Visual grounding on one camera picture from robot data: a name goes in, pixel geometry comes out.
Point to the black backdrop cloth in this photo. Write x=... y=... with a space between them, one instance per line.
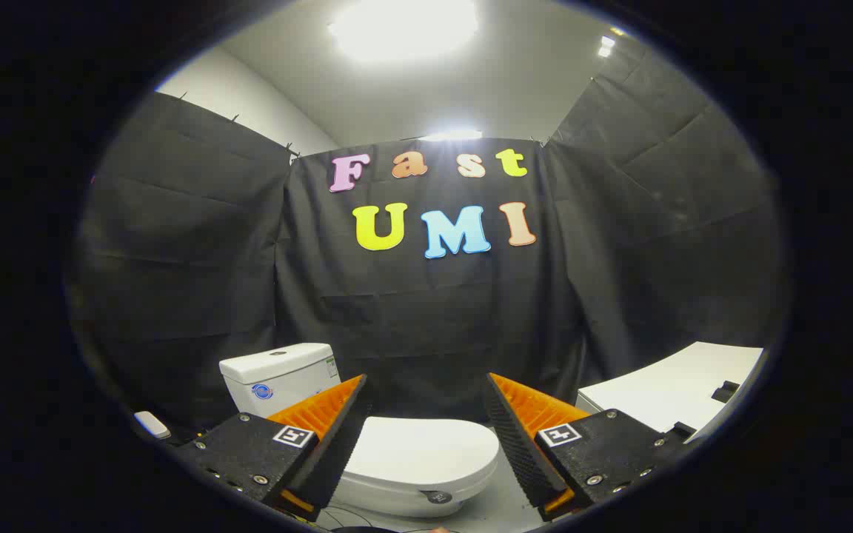
x=426 y=326

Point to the white toilet bowl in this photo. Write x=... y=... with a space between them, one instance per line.
x=389 y=502

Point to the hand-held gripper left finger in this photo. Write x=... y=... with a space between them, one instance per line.
x=334 y=451

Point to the white toilet lid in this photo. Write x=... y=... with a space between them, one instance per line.
x=419 y=448

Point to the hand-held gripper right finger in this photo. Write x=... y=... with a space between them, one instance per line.
x=519 y=451

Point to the white cabinet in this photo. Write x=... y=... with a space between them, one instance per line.
x=663 y=385

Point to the small white box device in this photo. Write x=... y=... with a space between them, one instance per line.
x=152 y=425

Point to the large round ceiling light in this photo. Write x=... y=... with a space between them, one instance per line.
x=404 y=28

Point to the small ceiling light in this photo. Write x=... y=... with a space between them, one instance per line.
x=606 y=46

